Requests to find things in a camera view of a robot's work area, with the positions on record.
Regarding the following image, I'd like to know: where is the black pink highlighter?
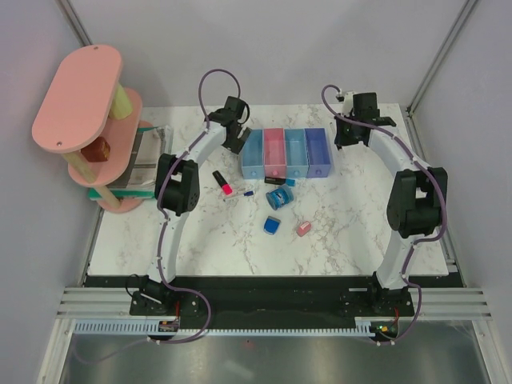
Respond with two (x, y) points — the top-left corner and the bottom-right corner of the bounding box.
(212, 170), (233, 196)

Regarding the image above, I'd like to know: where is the black blue highlighter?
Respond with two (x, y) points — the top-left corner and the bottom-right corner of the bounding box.
(264, 176), (295, 186)

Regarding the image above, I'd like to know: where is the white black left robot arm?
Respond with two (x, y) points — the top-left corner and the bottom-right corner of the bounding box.
(130, 96), (251, 316)

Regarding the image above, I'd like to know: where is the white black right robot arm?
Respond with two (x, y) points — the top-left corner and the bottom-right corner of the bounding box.
(334, 91), (448, 315)

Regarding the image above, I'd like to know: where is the light blue drawer bin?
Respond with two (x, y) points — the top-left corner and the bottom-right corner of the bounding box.
(241, 130), (265, 179)

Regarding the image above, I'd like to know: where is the pink drawer bin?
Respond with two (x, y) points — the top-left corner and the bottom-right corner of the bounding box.
(263, 128), (286, 178)

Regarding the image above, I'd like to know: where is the sky blue drawer bin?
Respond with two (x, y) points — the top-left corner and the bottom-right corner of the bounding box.
(284, 129), (309, 178)

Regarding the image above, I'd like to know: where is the purple drawer bin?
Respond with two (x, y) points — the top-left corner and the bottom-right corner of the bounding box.
(305, 128), (332, 178)

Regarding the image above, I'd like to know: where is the blue round tape jar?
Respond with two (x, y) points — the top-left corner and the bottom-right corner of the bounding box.
(266, 186), (294, 210)

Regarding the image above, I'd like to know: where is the blue pencil sharpener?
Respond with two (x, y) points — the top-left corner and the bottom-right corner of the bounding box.
(263, 216), (281, 235)

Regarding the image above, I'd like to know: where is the stack of books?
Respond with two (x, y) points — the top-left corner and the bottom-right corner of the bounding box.
(106, 125), (173, 199)

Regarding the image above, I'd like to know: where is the pink eraser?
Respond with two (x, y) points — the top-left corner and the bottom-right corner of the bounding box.
(296, 221), (312, 237)

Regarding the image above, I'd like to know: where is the brown block on shelf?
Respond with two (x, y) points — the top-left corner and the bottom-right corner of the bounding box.
(81, 137), (110, 162)

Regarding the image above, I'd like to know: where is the pink tiered wooden shelf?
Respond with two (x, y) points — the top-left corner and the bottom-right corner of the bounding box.
(32, 45), (149, 214)

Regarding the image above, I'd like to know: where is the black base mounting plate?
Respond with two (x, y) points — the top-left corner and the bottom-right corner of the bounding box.
(85, 273), (463, 328)

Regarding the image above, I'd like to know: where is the white slotted cable duct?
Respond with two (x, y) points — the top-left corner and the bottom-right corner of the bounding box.
(74, 318), (401, 336)

